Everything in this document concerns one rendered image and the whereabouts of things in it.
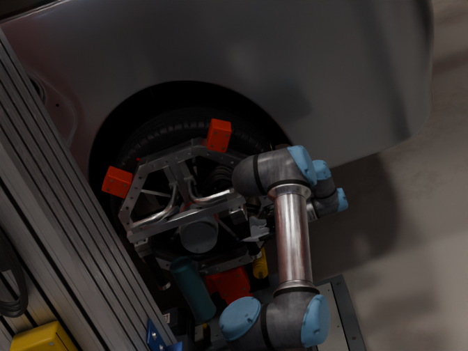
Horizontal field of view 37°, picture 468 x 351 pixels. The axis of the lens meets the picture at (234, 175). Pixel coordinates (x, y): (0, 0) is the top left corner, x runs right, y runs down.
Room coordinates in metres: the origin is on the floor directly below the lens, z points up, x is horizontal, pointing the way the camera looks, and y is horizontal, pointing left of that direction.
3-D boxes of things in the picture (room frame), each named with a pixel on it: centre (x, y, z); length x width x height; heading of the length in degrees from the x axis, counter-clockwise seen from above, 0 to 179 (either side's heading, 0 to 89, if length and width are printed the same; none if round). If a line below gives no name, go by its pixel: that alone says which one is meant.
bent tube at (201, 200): (2.12, 0.09, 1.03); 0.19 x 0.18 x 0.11; 171
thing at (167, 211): (2.15, 0.29, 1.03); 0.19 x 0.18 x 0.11; 171
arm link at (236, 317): (1.38, 0.12, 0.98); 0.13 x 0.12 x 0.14; 68
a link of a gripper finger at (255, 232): (1.96, 0.01, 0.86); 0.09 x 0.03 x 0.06; 90
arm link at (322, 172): (1.96, -0.24, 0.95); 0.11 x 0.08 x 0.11; 68
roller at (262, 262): (2.33, 0.04, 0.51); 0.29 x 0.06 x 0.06; 171
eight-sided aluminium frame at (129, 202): (2.25, 0.17, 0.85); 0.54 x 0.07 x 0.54; 81
